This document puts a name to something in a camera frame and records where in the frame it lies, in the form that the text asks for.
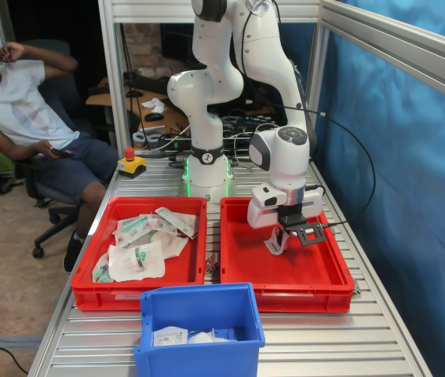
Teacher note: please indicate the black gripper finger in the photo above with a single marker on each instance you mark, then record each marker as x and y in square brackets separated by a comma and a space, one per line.
[279, 235]
[285, 237]

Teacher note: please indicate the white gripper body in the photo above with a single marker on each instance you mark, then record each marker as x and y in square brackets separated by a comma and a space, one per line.
[259, 216]

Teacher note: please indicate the black smartphone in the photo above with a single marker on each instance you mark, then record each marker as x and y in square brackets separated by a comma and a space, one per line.
[65, 154]

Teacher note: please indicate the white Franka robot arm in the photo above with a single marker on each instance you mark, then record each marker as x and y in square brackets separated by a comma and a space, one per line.
[206, 98]

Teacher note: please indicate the man's right hand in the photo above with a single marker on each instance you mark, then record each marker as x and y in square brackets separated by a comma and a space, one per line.
[47, 150]

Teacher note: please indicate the man's left hand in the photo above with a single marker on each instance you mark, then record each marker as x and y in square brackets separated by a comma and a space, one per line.
[11, 52]

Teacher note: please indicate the red plastic crate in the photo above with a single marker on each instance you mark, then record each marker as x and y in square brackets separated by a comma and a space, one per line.
[245, 267]
[190, 259]

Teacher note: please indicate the white packet with barcode label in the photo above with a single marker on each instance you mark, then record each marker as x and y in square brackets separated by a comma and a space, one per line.
[179, 222]

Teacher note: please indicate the blue plastic storage bin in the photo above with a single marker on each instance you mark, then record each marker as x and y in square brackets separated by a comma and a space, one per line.
[198, 306]

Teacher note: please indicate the power strip with green light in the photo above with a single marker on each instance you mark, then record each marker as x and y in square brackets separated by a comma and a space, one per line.
[175, 144]

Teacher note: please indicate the blue fabric curtain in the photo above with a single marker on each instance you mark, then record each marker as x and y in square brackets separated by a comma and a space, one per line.
[402, 235]

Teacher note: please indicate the clear packet with green part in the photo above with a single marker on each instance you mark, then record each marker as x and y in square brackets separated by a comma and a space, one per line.
[139, 231]

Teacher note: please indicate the plain white bandage packet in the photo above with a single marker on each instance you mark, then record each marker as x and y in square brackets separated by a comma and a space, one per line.
[206, 337]

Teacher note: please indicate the white tape roll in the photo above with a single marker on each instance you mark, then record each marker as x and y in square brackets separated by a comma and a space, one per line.
[139, 139]
[153, 138]

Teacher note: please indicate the clear bag with green valve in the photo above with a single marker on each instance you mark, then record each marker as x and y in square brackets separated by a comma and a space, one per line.
[136, 263]

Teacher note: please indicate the wooden desk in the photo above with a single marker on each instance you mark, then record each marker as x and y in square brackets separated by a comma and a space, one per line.
[167, 118]

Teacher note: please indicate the yellow emergency stop button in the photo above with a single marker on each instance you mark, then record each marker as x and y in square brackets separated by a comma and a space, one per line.
[132, 167]

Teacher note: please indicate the black computer mouse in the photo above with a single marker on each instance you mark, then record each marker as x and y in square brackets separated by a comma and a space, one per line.
[153, 116]

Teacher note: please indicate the crumpled white tissue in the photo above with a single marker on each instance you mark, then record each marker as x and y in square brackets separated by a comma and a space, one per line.
[153, 104]

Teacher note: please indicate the small packet of green pieces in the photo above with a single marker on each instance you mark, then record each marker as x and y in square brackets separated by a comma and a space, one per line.
[102, 273]

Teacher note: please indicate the black monitor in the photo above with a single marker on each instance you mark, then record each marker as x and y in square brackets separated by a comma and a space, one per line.
[173, 43]

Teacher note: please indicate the dark grey office chair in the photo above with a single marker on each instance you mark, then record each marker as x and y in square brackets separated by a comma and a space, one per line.
[65, 104]

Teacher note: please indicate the seated man white t-shirt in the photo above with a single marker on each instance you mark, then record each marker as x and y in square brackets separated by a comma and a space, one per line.
[10, 106]

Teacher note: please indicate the grey floor strip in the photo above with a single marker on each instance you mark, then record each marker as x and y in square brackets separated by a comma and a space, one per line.
[2, 342]

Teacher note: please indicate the metal corner bracket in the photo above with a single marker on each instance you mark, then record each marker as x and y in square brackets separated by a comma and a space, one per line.
[212, 265]

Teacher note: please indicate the aluminium profile frame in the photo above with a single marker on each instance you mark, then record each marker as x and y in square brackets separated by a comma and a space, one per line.
[108, 78]

